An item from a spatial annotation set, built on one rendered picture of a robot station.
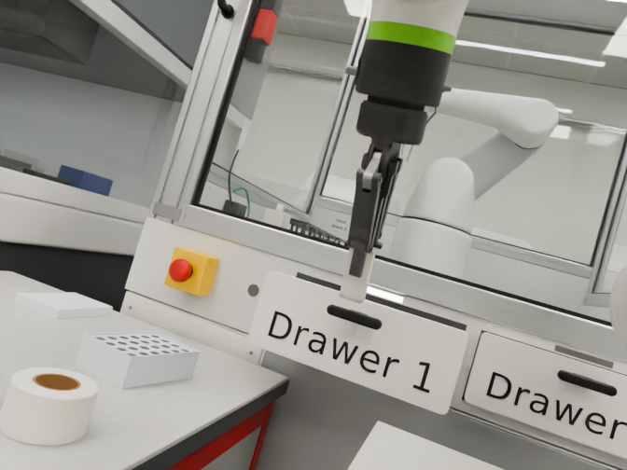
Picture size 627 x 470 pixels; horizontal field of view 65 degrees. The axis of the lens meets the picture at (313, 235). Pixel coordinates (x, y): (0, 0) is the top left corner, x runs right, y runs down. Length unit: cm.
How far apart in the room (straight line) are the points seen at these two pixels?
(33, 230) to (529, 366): 105
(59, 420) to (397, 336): 41
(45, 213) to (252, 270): 58
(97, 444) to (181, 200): 57
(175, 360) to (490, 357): 46
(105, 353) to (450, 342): 42
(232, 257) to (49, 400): 51
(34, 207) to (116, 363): 70
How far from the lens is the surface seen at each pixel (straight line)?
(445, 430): 85
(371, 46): 54
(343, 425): 87
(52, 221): 131
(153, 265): 98
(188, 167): 98
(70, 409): 47
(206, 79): 101
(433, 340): 67
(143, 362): 63
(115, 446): 50
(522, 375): 82
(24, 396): 47
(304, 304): 70
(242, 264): 90
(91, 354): 66
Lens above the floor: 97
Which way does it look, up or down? 2 degrees up
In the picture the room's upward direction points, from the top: 17 degrees clockwise
